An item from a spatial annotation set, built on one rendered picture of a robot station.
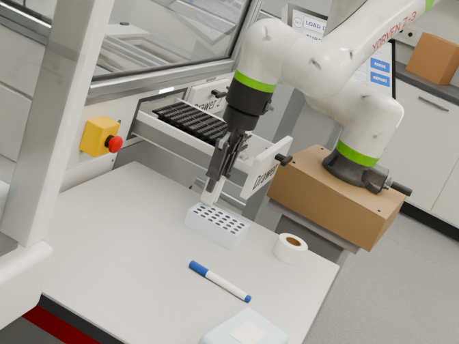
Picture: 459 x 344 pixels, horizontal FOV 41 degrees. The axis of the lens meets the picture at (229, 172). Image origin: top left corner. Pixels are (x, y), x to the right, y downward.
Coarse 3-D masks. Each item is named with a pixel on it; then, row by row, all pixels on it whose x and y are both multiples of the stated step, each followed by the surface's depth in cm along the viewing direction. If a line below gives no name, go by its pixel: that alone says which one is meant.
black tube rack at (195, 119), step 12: (168, 108) 161; (180, 108) 165; (192, 108) 169; (168, 120) 161; (180, 120) 155; (192, 120) 159; (204, 120) 163; (216, 120) 167; (192, 132) 154; (204, 132) 154; (216, 132) 158
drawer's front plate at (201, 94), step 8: (224, 80) 200; (192, 88) 178; (200, 88) 180; (208, 88) 186; (216, 88) 193; (224, 88) 201; (192, 96) 178; (200, 96) 183; (208, 96) 190; (200, 104) 186; (216, 104) 201; (208, 112) 197
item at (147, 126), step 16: (144, 112) 159; (144, 128) 152; (160, 128) 151; (176, 128) 150; (160, 144) 152; (176, 144) 150; (192, 144) 149; (208, 144) 148; (256, 144) 169; (272, 144) 167; (192, 160) 150; (208, 160) 148; (240, 160) 146; (240, 176) 146
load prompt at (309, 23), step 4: (304, 16) 231; (304, 20) 231; (308, 20) 232; (312, 20) 233; (316, 20) 234; (304, 24) 230; (308, 24) 231; (312, 24) 232; (316, 24) 233; (320, 24) 234; (324, 24) 235; (308, 28) 231; (312, 28) 232; (316, 28) 233; (320, 28) 234; (324, 28) 235; (320, 32) 233
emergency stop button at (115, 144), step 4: (116, 136) 132; (112, 140) 131; (116, 140) 131; (120, 140) 132; (108, 144) 132; (112, 144) 131; (116, 144) 131; (120, 144) 132; (112, 148) 131; (116, 148) 132; (120, 148) 134; (112, 152) 132; (116, 152) 133
